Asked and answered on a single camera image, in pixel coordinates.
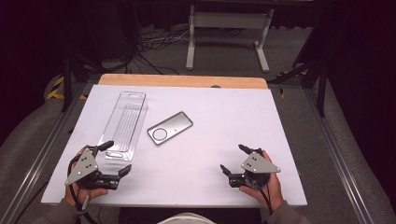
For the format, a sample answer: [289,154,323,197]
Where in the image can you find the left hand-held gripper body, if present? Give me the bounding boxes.
[64,145,121,190]

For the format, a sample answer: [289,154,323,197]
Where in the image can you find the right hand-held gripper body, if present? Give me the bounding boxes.
[228,147,282,189]

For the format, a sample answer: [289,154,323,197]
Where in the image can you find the clear plastic package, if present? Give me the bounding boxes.
[97,91,149,162]

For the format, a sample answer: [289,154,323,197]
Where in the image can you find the person's right hand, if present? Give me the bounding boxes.
[238,149,285,210]

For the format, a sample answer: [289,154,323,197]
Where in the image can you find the person's left hand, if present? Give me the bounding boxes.
[64,147,109,207]

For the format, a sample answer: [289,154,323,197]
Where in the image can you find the person's white shirt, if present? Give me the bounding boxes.
[157,212,218,224]

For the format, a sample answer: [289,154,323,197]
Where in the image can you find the silver grey smartphone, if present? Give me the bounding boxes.
[147,111,194,147]

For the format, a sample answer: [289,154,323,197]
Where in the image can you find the black metal stand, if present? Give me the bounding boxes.
[60,46,104,114]
[269,52,330,119]

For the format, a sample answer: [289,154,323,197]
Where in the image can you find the yellow black hazard tape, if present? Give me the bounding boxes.
[46,76,89,101]

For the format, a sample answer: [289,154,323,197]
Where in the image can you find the wooden table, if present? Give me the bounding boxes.
[97,73,269,91]

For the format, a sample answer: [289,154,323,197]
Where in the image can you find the dark curtain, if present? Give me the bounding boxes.
[326,0,396,203]

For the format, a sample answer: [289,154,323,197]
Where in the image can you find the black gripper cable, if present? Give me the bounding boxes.
[253,181,274,216]
[67,154,94,224]

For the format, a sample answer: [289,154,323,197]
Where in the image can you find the aluminium rail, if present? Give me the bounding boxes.
[303,88,379,224]
[0,82,92,224]

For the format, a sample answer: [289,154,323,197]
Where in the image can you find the tangle of floor cables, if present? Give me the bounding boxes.
[134,26,191,76]

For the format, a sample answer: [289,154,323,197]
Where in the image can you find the white metal stand frame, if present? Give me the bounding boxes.
[185,4,275,74]

